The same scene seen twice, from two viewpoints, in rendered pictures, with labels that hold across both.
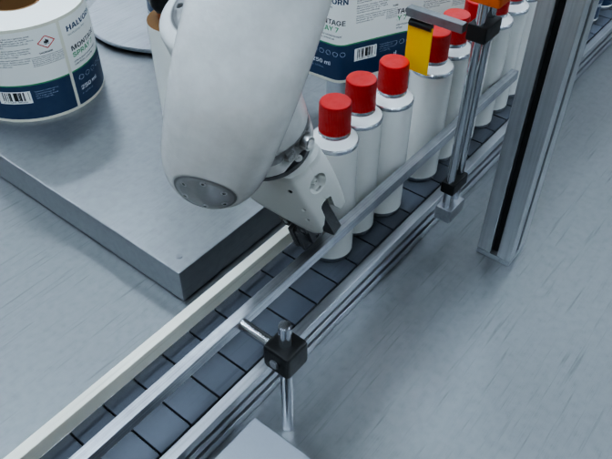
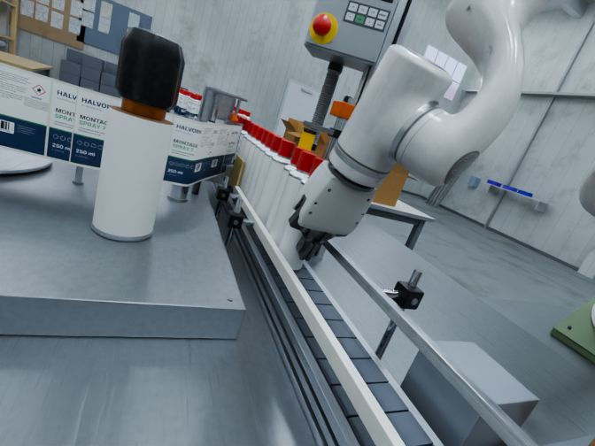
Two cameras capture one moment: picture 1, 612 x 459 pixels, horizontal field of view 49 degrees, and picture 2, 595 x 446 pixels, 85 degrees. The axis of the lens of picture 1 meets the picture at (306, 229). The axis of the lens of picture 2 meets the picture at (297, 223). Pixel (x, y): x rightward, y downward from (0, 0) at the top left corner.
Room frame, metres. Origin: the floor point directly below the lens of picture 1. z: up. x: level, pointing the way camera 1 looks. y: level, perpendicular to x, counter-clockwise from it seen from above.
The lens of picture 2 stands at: (0.35, 0.48, 1.13)
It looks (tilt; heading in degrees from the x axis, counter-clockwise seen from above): 16 degrees down; 295
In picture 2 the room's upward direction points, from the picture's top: 19 degrees clockwise
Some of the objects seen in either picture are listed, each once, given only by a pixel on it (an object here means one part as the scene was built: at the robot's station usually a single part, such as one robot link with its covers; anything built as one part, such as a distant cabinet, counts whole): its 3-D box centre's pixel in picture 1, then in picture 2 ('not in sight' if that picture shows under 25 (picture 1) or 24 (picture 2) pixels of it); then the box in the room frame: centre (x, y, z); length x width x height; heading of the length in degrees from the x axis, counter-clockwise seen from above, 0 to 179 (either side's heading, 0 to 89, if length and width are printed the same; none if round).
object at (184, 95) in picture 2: not in sight; (209, 111); (2.54, -1.75, 0.98); 0.57 x 0.46 x 0.21; 51
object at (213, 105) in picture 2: not in sight; (217, 136); (1.07, -0.30, 1.01); 0.14 x 0.13 x 0.26; 141
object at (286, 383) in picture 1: (268, 369); (383, 319); (0.38, 0.04, 0.91); 0.07 x 0.03 x 0.17; 51
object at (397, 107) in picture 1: (386, 138); (287, 197); (0.66, -0.10, 0.98); 0.05 x 0.05 x 0.20
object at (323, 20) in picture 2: not in sight; (322, 26); (0.74, -0.17, 1.32); 0.04 x 0.03 x 0.04; 16
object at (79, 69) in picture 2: not in sight; (93, 82); (8.12, -3.87, 0.53); 1.06 x 0.71 x 1.05; 52
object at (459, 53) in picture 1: (445, 87); (267, 178); (0.77, -0.18, 0.98); 0.05 x 0.05 x 0.20
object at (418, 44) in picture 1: (418, 46); (305, 143); (0.67, -0.12, 1.09); 0.03 x 0.01 x 0.06; 51
